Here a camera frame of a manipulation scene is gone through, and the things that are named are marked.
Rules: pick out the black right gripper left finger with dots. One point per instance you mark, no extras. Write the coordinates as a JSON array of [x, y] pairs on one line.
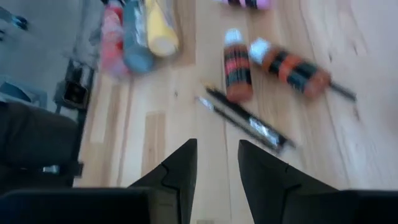
[[124, 205]]

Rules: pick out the small pink paint bottle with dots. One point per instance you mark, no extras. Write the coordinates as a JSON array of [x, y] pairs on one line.
[[245, 3]]

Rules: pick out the large yellow paint bottle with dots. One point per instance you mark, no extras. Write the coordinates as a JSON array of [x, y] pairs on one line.
[[160, 31]]

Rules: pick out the black aluminium frame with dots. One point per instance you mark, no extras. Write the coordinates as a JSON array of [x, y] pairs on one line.
[[76, 90]]

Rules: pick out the small red-brown paint bottle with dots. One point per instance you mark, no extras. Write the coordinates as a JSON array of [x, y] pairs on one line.
[[292, 71]]

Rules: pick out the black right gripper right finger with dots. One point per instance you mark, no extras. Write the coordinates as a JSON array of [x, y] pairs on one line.
[[295, 205]]

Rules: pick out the black paintbrush gold ferrule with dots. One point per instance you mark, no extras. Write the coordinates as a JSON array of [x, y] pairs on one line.
[[242, 113]]

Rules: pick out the thin black paintbrush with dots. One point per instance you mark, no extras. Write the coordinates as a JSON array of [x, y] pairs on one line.
[[343, 91]]

